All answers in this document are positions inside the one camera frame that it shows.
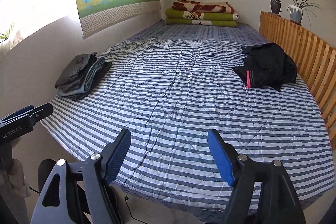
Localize black crumpled garment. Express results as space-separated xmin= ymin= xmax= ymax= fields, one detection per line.
xmin=232 ymin=43 xmax=297 ymax=92

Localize black folded garment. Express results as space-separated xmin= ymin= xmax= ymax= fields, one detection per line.
xmin=65 ymin=62 xmax=112 ymax=101

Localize windowsill plant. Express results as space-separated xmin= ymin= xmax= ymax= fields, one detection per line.
xmin=0 ymin=24 xmax=14 ymax=43

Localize black cable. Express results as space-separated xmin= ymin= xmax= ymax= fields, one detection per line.
xmin=27 ymin=184 xmax=150 ymax=224

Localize blue white striped quilt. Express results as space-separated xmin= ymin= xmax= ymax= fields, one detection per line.
xmin=42 ymin=21 xmax=335 ymax=223

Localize grey tweed trousers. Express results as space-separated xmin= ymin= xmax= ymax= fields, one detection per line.
xmin=55 ymin=52 xmax=97 ymax=93

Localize green red folded blanket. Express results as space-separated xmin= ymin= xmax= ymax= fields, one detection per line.
xmin=165 ymin=0 xmax=240 ymax=27

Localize wooden slatted headboard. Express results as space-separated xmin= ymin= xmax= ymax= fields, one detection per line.
xmin=259 ymin=11 xmax=336 ymax=151

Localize light blue folded garment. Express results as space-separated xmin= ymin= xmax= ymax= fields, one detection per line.
xmin=56 ymin=57 xmax=107 ymax=97

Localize potted spider plant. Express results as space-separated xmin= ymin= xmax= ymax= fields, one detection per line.
xmin=287 ymin=0 xmax=322 ymax=26

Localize dark ceramic vase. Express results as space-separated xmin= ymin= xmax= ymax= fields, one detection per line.
xmin=270 ymin=0 xmax=281 ymax=15

